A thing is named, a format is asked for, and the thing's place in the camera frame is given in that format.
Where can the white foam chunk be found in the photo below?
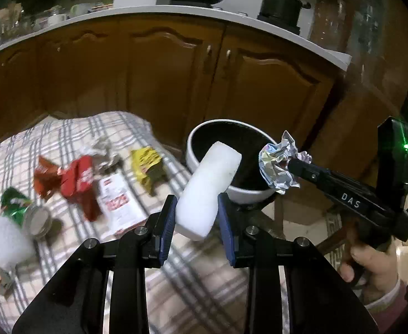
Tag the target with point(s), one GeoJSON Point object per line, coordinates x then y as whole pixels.
{"type": "Point", "coordinates": [7, 243]}

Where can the cluster of glass jars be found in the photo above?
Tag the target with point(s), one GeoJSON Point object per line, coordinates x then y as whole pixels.
{"type": "Point", "coordinates": [14, 21]}

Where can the dark cooking pot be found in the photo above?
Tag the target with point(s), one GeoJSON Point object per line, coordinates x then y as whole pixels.
{"type": "Point", "coordinates": [280, 5]}

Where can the white packet red label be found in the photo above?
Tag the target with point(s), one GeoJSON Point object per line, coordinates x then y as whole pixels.
{"type": "Point", "coordinates": [120, 208]}

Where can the white-rimmed black bin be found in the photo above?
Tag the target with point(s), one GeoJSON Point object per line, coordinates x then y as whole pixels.
{"type": "Point", "coordinates": [221, 132]}

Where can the white countertop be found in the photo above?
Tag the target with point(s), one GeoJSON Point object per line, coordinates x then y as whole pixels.
{"type": "Point", "coordinates": [155, 12]}

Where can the wooden cabinet door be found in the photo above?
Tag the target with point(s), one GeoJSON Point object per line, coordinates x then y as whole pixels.
{"type": "Point", "coordinates": [5, 94]}
{"type": "Point", "coordinates": [277, 104]}
{"type": "Point", "coordinates": [172, 83]}
{"type": "Point", "coordinates": [82, 73]}

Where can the yellow snack wrapper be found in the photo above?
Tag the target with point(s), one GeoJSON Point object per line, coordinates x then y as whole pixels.
{"type": "Point", "coordinates": [144, 161]}

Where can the tall wooden cabinet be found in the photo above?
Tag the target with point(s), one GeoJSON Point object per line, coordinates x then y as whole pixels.
{"type": "Point", "coordinates": [364, 59]}

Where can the person's right forearm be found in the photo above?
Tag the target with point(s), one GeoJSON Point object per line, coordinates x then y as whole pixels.
{"type": "Point", "coordinates": [388, 313]}

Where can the crushed green can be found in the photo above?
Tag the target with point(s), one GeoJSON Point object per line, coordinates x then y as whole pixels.
{"type": "Point", "coordinates": [14, 205]}

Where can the white cup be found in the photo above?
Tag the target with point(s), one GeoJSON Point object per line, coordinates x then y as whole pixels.
{"type": "Point", "coordinates": [80, 9]}
{"type": "Point", "coordinates": [56, 19]}

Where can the plaid cloth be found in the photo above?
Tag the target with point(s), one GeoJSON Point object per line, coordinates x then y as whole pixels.
{"type": "Point", "coordinates": [68, 135]}

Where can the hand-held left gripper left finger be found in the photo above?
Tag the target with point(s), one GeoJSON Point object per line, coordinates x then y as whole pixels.
{"type": "Point", "coordinates": [167, 229]}

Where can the crumpled grey wrapper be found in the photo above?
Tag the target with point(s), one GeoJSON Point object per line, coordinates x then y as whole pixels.
{"type": "Point", "coordinates": [103, 153]}

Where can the silver foil ball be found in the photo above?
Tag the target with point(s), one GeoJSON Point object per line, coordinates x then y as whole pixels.
{"type": "Point", "coordinates": [277, 167]}

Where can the red snack wrapper white print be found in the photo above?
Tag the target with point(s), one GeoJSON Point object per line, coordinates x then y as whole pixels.
{"type": "Point", "coordinates": [78, 181]}

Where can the black stove burner grate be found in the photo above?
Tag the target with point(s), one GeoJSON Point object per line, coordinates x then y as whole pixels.
{"type": "Point", "coordinates": [280, 24]}

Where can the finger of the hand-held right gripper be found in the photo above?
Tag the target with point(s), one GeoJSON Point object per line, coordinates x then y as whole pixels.
{"type": "Point", "coordinates": [336, 182]}

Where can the white foam block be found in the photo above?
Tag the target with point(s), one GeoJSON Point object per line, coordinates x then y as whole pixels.
{"type": "Point", "coordinates": [207, 188]}

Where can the wooden chair frame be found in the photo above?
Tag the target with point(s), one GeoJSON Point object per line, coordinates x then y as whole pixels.
{"type": "Point", "coordinates": [336, 236]}

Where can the person's right hand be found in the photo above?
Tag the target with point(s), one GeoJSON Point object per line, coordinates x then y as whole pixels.
{"type": "Point", "coordinates": [378, 268]}

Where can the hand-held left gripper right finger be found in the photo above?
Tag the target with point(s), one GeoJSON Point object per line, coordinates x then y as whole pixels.
{"type": "Point", "coordinates": [226, 229]}

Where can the orange brown snack wrapper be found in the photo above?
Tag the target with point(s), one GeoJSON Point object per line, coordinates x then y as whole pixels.
{"type": "Point", "coordinates": [47, 181]}

